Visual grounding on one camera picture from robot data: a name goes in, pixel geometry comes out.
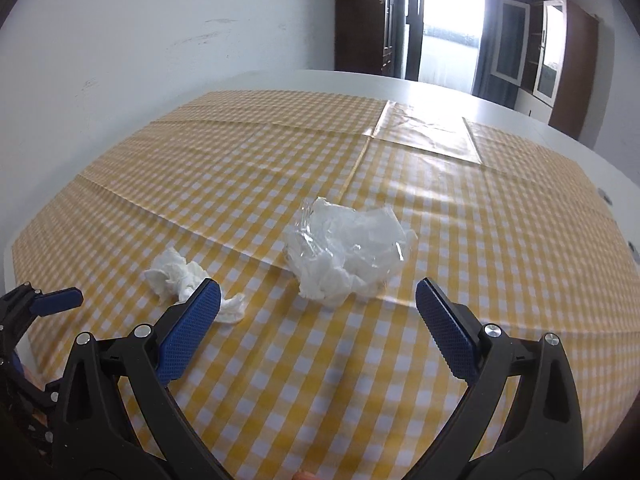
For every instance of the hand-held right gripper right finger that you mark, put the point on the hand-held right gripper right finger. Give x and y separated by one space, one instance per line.
447 330

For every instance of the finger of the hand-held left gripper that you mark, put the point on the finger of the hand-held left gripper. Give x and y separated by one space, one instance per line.
30 395
60 300

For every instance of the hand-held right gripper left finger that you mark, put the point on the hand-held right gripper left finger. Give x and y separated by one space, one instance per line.
192 327

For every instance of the white tissue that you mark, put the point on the white tissue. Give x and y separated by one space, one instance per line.
182 275

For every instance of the clear plastic wrap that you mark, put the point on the clear plastic wrap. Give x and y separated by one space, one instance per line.
350 250

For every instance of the yellow checked tablecloth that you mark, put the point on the yellow checked tablecloth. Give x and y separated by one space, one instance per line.
300 385

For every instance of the dark curtain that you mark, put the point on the dark curtain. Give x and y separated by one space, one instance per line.
492 60

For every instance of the brown glass door cabinet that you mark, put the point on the brown glass door cabinet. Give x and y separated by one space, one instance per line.
555 60

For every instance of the dark brown wardrobe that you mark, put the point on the dark brown wardrobe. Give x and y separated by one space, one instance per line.
372 15

